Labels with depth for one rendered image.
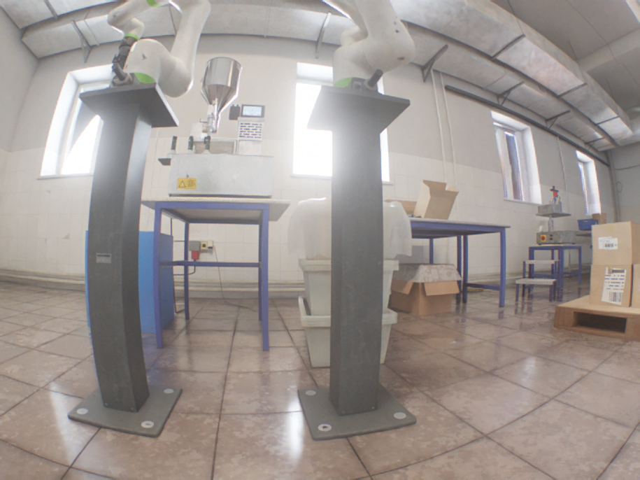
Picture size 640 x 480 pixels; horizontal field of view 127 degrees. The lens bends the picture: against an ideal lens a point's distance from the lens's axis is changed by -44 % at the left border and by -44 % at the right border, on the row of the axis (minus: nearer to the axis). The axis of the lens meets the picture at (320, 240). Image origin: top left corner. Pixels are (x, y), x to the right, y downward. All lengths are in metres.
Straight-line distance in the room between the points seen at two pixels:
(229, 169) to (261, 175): 0.18
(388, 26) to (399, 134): 3.18
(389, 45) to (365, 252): 0.60
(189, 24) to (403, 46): 0.82
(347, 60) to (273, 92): 2.84
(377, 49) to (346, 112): 0.22
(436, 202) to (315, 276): 1.53
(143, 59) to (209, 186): 0.85
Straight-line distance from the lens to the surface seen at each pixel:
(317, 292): 1.17
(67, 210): 4.00
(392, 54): 0.91
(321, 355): 1.23
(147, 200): 1.51
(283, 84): 3.85
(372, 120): 0.87
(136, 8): 1.50
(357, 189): 0.78
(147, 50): 1.04
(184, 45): 1.21
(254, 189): 1.58
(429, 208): 2.44
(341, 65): 0.96
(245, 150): 1.87
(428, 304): 2.41
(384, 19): 0.93
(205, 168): 1.63
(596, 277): 2.11
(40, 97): 5.14
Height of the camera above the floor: 0.48
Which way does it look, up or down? 3 degrees up
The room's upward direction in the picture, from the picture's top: straight up
